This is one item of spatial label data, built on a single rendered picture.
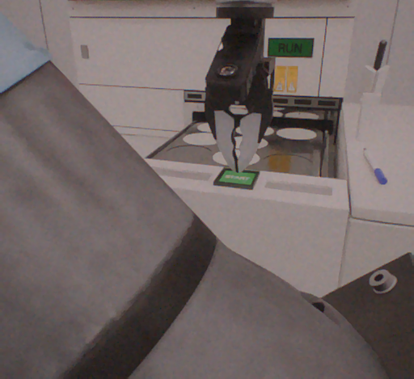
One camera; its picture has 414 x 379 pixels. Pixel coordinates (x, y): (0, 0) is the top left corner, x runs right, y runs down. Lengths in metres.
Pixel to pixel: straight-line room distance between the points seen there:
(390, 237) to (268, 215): 0.15
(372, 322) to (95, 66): 1.16
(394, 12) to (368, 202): 2.12
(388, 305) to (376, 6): 2.39
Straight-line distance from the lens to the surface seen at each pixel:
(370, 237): 0.51
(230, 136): 0.50
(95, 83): 1.28
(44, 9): 3.26
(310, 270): 0.53
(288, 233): 0.51
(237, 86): 0.40
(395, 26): 2.57
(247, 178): 0.53
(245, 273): 0.16
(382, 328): 0.20
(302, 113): 1.07
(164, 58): 1.16
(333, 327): 0.17
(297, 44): 1.06
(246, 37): 0.47
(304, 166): 0.78
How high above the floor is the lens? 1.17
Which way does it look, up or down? 23 degrees down
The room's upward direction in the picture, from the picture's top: straight up
